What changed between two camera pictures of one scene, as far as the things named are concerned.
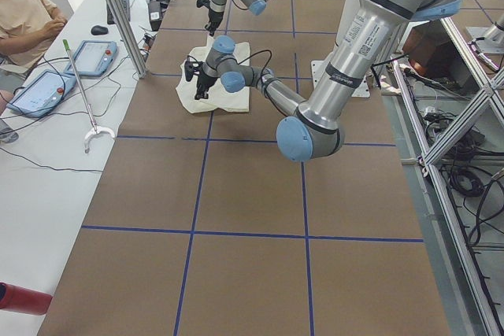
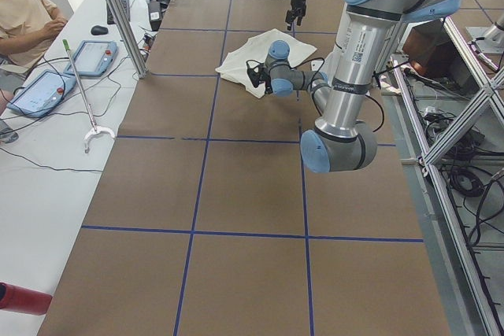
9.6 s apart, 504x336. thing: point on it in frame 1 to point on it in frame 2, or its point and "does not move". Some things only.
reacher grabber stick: (94, 128) does not move
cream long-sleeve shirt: (218, 98) to (254, 49)
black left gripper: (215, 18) to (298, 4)
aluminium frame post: (121, 14) does not move
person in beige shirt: (27, 17) does not move
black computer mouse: (98, 30) does not move
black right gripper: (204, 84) to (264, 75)
